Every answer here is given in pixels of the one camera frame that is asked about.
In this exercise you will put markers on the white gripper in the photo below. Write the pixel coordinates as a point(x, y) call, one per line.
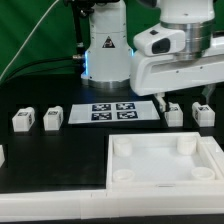
point(159, 74)

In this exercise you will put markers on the white square tabletop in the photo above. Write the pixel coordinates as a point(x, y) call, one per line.
point(142, 161)

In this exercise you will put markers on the white sheet with AprilTags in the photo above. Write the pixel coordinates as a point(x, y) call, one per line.
point(113, 112)

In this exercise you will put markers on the white L-shaped obstacle fence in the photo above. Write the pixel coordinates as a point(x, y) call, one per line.
point(89, 204)

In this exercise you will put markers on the white block at left edge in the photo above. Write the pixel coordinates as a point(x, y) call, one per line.
point(2, 157)

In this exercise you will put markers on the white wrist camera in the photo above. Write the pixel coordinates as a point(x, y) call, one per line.
point(158, 40)

